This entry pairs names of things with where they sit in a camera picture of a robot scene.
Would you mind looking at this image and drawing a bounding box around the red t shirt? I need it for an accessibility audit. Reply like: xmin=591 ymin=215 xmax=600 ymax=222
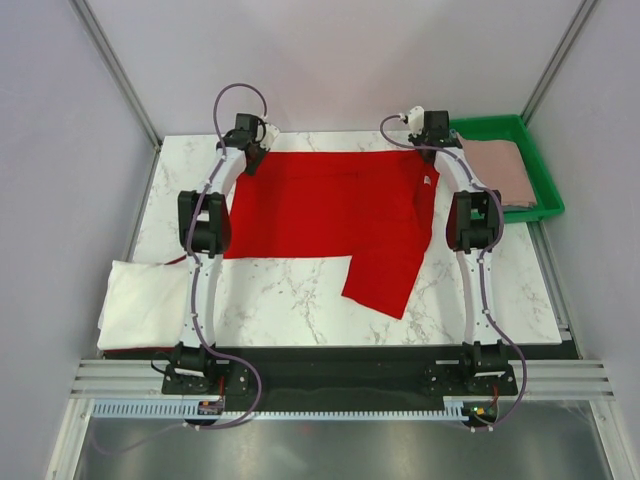
xmin=225 ymin=151 xmax=439 ymax=319

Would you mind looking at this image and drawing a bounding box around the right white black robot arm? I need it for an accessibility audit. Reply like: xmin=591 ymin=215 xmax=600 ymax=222
xmin=406 ymin=107 xmax=509 ymax=395

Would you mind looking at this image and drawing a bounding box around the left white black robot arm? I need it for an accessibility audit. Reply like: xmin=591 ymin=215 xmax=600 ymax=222
xmin=177 ymin=113 xmax=279 ymax=393

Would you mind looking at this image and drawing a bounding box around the pink t shirt in bin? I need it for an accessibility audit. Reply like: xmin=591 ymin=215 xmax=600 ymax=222
xmin=458 ymin=135 xmax=537 ymax=209

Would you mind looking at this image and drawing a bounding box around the green plastic bin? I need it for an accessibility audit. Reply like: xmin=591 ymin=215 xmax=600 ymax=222
xmin=450 ymin=114 xmax=565 ymax=224

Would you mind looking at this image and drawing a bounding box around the folded white t shirt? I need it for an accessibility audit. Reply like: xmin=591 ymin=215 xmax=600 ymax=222
xmin=94 ymin=259 xmax=224 ymax=354

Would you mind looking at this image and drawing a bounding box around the folded dark red shirt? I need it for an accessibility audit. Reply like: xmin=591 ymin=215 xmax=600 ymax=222
xmin=103 ymin=348 xmax=157 ymax=360

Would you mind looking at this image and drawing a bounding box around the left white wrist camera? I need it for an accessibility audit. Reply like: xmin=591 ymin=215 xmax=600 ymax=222
xmin=260 ymin=123 xmax=280 ymax=151

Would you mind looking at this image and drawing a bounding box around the right aluminium corner post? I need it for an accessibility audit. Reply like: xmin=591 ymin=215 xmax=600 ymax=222
xmin=520 ymin=0 xmax=600 ymax=125

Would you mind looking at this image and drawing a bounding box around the aluminium corner post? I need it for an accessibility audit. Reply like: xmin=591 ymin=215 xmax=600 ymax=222
xmin=69 ymin=0 xmax=164 ymax=149
xmin=520 ymin=0 xmax=600 ymax=125

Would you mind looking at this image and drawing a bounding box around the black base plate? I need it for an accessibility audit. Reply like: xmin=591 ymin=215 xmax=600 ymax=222
xmin=106 ymin=341 xmax=579 ymax=413

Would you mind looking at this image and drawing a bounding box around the left aluminium corner post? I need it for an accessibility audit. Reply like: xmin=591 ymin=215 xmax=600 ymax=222
xmin=69 ymin=0 xmax=164 ymax=149

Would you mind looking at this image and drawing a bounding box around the aluminium front frame rail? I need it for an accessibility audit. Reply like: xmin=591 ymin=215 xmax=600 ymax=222
xmin=71 ymin=360 xmax=614 ymax=401

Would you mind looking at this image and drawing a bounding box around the white slotted cable duct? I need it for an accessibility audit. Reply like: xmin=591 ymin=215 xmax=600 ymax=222
xmin=92 ymin=399 xmax=495 ymax=421

